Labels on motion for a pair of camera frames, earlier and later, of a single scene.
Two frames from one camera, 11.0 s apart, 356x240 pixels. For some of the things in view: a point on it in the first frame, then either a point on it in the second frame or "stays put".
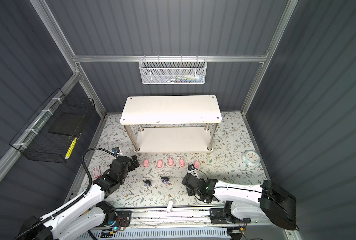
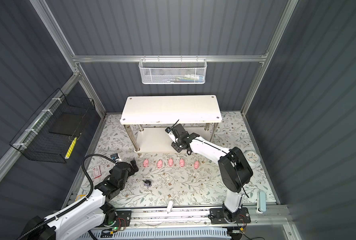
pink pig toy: (196, 164) stays put
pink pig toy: (145, 163) stays put
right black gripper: (189, 192) → (174, 145)
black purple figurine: (147, 183) stays put
